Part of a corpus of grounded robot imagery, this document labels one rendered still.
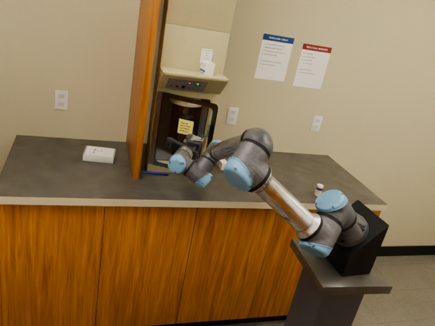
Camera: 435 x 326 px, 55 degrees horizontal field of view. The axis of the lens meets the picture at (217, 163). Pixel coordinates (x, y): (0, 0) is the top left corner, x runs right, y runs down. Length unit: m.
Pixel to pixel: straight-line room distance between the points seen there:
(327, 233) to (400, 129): 1.94
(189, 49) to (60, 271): 1.26
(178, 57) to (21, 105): 0.98
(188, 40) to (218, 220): 0.92
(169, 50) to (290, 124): 1.16
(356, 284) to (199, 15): 1.37
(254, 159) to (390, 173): 2.26
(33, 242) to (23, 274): 0.19
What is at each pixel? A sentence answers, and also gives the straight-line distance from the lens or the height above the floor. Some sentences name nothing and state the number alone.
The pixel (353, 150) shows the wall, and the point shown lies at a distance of 3.25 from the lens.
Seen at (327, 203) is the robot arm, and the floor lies 1.24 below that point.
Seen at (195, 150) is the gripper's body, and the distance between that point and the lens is 1.91.
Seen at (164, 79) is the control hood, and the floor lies 1.47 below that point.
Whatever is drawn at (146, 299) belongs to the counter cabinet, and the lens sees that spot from 2.40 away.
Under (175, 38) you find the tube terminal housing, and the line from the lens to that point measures 2.06.
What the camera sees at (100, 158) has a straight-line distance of 2.29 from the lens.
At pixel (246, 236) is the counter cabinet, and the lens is 2.29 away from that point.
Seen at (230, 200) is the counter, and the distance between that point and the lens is 2.10.
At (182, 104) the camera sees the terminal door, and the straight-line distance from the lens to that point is 2.06.
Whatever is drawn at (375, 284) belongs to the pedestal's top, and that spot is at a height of 0.94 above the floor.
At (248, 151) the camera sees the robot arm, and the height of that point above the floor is 1.43.
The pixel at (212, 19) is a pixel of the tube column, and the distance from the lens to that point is 2.08.
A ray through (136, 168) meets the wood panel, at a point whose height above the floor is 1.00.
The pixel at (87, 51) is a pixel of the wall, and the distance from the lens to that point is 2.47.
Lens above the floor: 1.92
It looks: 23 degrees down
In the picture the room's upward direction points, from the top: 11 degrees clockwise
